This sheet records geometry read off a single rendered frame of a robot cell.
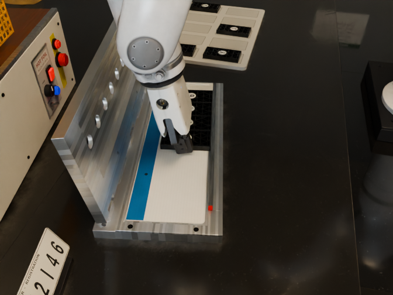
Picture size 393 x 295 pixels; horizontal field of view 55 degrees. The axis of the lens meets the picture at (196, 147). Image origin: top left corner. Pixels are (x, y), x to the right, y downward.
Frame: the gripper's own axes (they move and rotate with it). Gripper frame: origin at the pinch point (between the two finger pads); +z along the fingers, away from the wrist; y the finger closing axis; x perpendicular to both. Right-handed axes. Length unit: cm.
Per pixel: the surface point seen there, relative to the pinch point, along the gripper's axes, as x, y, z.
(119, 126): 10.1, -1.2, -6.8
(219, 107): -6.3, 15.0, 3.8
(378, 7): -60, 81, 17
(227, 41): -8, 50, 5
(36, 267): 17.3, -27.4, -4.2
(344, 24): -45, 66, 14
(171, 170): 2.4, -4.9, 2.2
